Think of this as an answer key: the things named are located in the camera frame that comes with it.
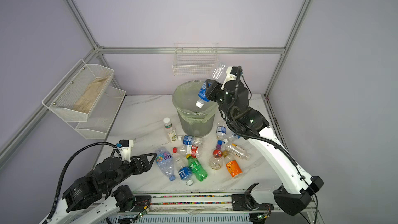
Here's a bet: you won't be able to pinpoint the aluminium front rail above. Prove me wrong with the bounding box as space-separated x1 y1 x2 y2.
135 189 324 224

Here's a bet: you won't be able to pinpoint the clear bottle green neck label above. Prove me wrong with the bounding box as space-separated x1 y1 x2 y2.
163 117 177 143

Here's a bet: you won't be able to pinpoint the clear bottle white orange label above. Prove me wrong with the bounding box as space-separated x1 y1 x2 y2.
221 140 251 160

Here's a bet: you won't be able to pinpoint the grey mesh waste bin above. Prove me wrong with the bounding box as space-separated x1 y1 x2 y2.
172 80 218 137

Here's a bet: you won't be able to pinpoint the green plastic bin liner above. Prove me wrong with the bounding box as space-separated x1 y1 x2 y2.
172 80 218 124

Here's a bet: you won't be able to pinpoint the small bottle blue label near bin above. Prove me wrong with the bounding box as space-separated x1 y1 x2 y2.
177 135 204 147

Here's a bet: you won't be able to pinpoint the beige cloth in shelf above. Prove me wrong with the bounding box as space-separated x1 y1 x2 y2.
73 76 109 114

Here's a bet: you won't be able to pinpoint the round clear bottle red label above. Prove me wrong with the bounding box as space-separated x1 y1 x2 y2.
209 144 223 170

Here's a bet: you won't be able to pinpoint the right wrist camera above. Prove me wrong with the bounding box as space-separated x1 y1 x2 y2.
221 66 238 90

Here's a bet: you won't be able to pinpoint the orange NFC juice bottle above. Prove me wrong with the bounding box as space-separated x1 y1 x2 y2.
222 150 243 178

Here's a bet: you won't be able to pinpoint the small clear bottle blue white label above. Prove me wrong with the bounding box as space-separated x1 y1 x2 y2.
216 121 227 140

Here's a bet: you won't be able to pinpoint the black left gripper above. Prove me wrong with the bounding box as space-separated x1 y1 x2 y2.
103 152 157 192

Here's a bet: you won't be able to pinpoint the large clear bottle colourful label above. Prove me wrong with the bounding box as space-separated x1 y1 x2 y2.
155 147 176 181

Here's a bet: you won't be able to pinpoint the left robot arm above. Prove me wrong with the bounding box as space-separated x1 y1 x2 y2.
43 153 156 224

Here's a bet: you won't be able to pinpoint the white wire wall basket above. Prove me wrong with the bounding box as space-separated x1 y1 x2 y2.
172 43 218 76

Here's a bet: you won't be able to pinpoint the green soda bottle yellow cap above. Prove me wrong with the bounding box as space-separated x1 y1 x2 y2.
186 155 208 181

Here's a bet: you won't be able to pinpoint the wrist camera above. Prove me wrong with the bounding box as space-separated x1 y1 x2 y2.
116 140 134 162
221 66 238 90

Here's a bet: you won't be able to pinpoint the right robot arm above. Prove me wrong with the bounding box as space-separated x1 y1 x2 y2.
204 79 324 216

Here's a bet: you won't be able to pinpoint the small crushed bottle blue label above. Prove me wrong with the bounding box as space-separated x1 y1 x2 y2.
228 133 240 142

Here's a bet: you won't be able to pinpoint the aluminium frame profiles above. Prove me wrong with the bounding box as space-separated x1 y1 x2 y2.
1 0 313 170

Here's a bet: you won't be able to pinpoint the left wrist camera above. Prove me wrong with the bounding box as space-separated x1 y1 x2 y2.
116 140 134 162

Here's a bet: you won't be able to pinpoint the white two-tier mesh shelf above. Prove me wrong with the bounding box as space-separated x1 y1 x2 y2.
42 60 125 140

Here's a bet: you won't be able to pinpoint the red cap clear bottle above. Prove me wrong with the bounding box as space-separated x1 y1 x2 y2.
173 145 202 158

